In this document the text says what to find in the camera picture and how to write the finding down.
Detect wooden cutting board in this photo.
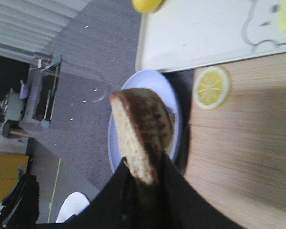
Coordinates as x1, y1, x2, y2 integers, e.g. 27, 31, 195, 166
185, 53, 286, 229

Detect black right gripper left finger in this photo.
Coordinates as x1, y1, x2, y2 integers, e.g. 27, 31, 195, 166
33, 157, 139, 229

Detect lemon slice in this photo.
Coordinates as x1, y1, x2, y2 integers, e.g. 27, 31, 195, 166
194, 66, 231, 110

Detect yellow cabinet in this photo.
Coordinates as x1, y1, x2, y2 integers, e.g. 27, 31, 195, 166
0, 153, 29, 202

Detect white rectangular tray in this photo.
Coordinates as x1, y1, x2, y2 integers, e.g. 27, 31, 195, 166
135, 0, 286, 72

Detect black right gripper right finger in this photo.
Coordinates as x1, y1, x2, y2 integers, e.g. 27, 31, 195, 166
138, 155, 241, 229

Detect bread slice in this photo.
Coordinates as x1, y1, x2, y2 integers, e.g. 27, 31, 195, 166
110, 88, 174, 186

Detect light blue round plate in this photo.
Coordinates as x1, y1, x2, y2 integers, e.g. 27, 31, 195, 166
107, 69, 183, 172

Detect background equipment cart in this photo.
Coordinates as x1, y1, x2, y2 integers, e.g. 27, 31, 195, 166
0, 55, 62, 138

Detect grey-white curtain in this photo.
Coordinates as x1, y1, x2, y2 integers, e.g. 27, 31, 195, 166
0, 0, 89, 62

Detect front yellow lemon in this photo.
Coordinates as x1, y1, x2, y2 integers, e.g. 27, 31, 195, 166
132, 0, 164, 13

